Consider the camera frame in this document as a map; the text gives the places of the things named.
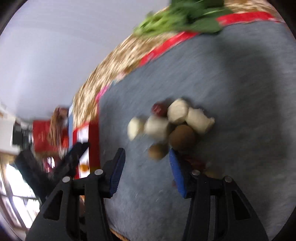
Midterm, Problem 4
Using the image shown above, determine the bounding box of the striped folded cloth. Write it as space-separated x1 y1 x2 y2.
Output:
47 107 68 157

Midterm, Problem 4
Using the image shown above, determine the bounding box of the brown longan fruit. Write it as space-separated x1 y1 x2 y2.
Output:
148 143 168 161
168 125 197 152

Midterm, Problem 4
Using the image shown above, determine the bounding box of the red jujube date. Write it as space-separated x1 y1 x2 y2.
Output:
171 180 177 188
151 102 168 117
187 158 207 172

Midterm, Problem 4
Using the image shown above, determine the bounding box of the pale sugarcane chunk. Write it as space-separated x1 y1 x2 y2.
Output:
167 98 189 125
144 115 170 141
185 108 215 135
127 117 145 141

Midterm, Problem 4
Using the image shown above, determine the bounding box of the green bok choy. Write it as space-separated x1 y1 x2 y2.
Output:
133 1 233 37

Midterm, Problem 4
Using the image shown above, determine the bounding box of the grey felt mat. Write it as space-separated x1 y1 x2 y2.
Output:
99 21 295 240

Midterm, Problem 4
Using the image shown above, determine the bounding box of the red white shallow box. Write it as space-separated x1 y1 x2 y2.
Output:
32 115 101 180

